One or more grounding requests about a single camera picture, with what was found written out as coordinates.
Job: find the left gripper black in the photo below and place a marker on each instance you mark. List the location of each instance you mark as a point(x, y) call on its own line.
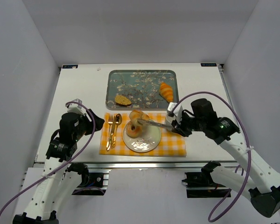
point(91, 122)

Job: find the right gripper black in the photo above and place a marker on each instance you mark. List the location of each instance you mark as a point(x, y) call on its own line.
point(180, 126)

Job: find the knotted bread roll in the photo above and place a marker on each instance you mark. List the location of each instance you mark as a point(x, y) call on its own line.
point(135, 115)

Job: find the sugared bagel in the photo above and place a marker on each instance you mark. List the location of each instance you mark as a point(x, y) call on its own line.
point(133, 131)

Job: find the metal serving tongs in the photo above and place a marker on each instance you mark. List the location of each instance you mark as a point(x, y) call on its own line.
point(152, 123)

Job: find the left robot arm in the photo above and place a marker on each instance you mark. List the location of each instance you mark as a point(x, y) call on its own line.
point(60, 177)

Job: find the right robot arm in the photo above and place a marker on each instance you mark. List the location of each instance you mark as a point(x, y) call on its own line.
point(260, 185)

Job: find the bread slice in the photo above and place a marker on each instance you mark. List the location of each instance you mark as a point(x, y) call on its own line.
point(122, 100)

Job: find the gold fork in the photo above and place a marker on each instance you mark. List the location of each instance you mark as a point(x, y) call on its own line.
point(110, 122)

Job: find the gold knife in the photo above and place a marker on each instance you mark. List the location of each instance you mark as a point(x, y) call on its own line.
point(112, 134)

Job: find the light blue mug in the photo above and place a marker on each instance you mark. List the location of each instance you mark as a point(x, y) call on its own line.
point(168, 120)

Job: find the gold spoon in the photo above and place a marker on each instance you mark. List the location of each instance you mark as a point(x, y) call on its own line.
point(116, 128)

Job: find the yellow checkered cloth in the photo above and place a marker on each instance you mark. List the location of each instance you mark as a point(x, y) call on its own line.
point(171, 144)

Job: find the cream and green plate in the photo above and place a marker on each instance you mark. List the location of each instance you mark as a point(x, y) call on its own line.
point(147, 141)

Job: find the striped croissant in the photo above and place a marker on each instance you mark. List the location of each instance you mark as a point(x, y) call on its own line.
point(166, 92)

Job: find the blue floral serving tray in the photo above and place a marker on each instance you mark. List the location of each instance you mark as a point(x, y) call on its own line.
point(141, 87)

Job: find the right blue table label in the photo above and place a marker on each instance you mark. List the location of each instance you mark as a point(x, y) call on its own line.
point(208, 64)

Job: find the blue table label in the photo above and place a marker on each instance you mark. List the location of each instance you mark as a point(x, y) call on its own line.
point(208, 64)
point(71, 66)

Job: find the left blue table label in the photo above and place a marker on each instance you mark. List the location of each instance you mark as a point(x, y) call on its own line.
point(71, 66)

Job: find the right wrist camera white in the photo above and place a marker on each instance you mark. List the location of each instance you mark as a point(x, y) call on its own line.
point(175, 110)

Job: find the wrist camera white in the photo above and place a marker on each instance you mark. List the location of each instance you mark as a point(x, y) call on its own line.
point(175, 110)
point(75, 107)

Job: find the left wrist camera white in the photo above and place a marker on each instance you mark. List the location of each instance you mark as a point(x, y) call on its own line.
point(75, 107)

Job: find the aluminium table rail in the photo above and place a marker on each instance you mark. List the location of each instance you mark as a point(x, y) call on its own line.
point(111, 162)

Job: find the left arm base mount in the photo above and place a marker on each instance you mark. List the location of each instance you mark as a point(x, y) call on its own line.
point(93, 183)

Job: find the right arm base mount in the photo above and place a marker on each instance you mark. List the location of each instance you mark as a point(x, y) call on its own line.
point(199, 186)

